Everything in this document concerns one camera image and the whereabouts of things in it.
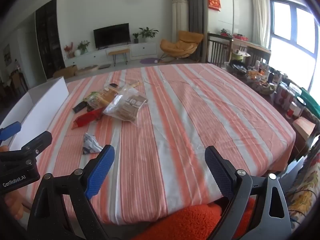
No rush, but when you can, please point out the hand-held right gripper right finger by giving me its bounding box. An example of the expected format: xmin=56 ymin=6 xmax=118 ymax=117
xmin=204 ymin=145 xmax=292 ymax=240

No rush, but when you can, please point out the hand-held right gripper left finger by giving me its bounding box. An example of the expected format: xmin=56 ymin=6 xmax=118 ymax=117
xmin=27 ymin=144 xmax=115 ymax=240

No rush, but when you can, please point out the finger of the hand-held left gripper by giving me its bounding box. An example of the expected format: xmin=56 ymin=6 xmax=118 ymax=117
xmin=0 ymin=121 xmax=22 ymax=140
xmin=0 ymin=131 xmax=53 ymax=165

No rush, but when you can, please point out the white snack packet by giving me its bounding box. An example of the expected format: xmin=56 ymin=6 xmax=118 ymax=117
xmin=82 ymin=132 xmax=103 ymax=155

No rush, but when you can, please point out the white cardboard box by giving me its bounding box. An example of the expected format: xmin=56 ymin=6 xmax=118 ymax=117
xmin=0 ymin=76 xmax=69 ymax=153

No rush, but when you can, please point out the red snack packet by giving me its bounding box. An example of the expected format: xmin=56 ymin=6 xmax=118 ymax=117
xmin=71 ymin=110 xmax=103 ymax=130

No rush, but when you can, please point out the brown chocolate bar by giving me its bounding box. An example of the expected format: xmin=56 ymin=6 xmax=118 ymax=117
xmin=72 ymin=102 xmax=87 ymax=113

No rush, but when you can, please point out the green snack packet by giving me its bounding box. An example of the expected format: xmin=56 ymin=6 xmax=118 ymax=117
xmin=85 ymin=91 xmax=100 ymax=105

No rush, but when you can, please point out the clear bag of brown biscuits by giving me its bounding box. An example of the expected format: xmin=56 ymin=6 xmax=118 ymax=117
xmin=102 ymin=84 xmax=149 ymax=128

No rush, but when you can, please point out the bagged toast loaf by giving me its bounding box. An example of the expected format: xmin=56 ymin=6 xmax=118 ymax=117
xmin=94 ymin=86 xmax=120 ymax=110

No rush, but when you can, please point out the cluster of jars and snacks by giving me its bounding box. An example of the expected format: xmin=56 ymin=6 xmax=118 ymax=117
xmin=225 ymin=55 xmax=308 ymax=120

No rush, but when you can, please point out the person's left hand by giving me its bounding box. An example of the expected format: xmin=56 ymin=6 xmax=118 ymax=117
xmin=4 ymin=192 xmax=32 ymax=228

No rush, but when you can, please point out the orange fleece clothing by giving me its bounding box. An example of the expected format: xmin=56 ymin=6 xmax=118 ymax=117
xmin=130 ymin=197 xmax=255 ymax=240

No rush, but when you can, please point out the orange striped tablecloth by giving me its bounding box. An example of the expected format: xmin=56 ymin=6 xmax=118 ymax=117
xmin=0 ymin=64 xmax=297 ymax=227

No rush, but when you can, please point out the floral printed cloth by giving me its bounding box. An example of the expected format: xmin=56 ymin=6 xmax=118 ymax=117
xmin=285 ymin=135 xmax=320 ymax=230

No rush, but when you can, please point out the red flower arrangement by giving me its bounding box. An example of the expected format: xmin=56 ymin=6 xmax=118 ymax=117
xmin=64 ymin=42 xmax=75 ymax=58

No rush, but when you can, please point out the dark display cabinet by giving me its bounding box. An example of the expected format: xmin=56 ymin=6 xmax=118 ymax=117
xmin=35 ymin=0 xmax=65 ymax=79

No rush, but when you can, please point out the green plant in white vase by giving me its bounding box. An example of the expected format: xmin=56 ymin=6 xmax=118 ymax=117
xmin=74 ymin=40 xmax=90 ymax=56

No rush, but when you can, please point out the wooden stool with metal legs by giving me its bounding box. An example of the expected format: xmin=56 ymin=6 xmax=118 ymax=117
xmin=108 ymin=49 xmax=130 ymax=67

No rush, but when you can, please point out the dark wooden chair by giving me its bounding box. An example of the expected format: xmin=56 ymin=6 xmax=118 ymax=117
xmin=207 ymin=32 xmax=233 ymax=67

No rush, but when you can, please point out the flat screen television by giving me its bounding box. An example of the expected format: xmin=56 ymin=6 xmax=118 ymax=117
xmin=93 ymin=23 xmax=131 ymax=49

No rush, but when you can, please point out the white television cabinet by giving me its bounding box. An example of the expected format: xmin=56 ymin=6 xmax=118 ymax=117
xmin=64 ymin=41 xmax=158 ymax=68

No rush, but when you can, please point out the orange lounge chair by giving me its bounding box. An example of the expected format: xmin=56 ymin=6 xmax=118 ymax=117
xmin=159 ymin=30 xmax=204 ymax=60

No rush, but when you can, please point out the large potted green plant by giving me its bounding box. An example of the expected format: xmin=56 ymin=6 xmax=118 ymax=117
xmin=139 ymin=27 xmax=159 ymax=43

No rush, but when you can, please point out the black framed window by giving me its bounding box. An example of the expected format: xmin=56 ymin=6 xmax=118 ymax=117
xmin=269 ymin=0 xmax=320 ymax=95

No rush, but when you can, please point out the grey curtain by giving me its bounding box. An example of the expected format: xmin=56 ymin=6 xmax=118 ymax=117
xmin=181 ymin=0 xmax=208 ymax=63

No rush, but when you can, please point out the white curtain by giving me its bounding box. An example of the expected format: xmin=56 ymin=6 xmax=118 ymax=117
xmin=251 ymin=0 xmax=269 ymax=48

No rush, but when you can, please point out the standing air conditioner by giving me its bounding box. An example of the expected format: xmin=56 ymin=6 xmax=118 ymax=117
xmin=171 ymin=0 xmax=189 ymax=33

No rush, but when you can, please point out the red wall hanging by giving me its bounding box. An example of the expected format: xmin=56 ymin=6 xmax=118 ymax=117
xmin=207 ymin=0 xmax=222 ymax=12

